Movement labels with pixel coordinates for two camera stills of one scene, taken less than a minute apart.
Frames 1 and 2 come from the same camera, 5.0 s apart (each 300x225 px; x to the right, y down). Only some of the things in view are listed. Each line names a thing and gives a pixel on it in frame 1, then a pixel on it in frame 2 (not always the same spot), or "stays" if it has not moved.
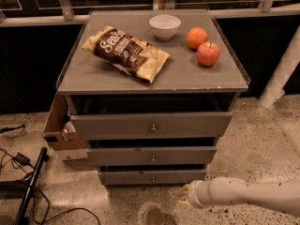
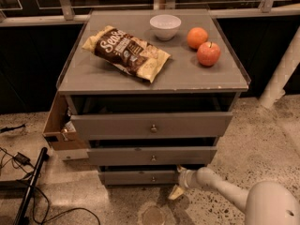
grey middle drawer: x=180 y=156 stays
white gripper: x=193 y=193 → x=184 y=179
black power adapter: x=19 y=157 stays
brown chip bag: x=134 y=56 stays
